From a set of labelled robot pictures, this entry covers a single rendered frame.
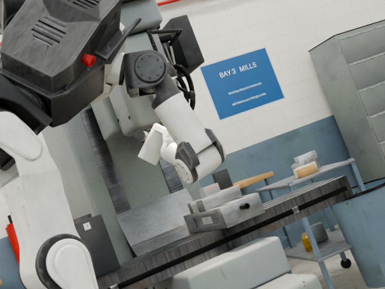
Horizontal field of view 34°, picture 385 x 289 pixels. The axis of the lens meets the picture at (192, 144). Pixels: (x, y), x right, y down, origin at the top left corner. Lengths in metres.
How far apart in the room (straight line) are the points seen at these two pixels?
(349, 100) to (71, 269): 5.93
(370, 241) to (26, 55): 3.05
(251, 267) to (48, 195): 0.73
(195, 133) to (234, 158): 5.25
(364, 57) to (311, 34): 0.87
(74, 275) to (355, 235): 2.94
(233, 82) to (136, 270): 5.28
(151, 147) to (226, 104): 5.13
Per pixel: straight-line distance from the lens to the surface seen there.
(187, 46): 2.54
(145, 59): 1.66
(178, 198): 2.55
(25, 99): 1.60
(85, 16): 1.61
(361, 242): 4.24
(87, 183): 2.48
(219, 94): 7.02
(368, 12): 8.40
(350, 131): 7.35
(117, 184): 2.50
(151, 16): 2.17
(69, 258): 1.51
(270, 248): 2.02
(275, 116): 7.26
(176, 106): 1.68
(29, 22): 1.63
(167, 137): 1.87
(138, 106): 2.09
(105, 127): 2.35
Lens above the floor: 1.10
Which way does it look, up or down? 3 degrees up
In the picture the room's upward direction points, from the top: 21 degrees counter-clockwise
